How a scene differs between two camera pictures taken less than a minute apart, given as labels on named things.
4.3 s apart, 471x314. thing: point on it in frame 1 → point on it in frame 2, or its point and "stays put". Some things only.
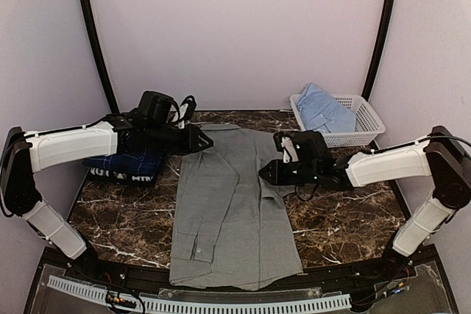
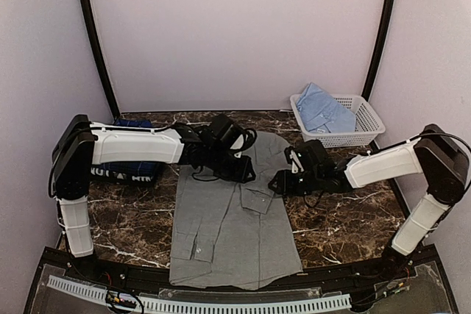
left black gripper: [191, 141] → [240, 176]
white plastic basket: [369, 124] stays put
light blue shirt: [320, 112] stays put
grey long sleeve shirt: [224, 232] stays put
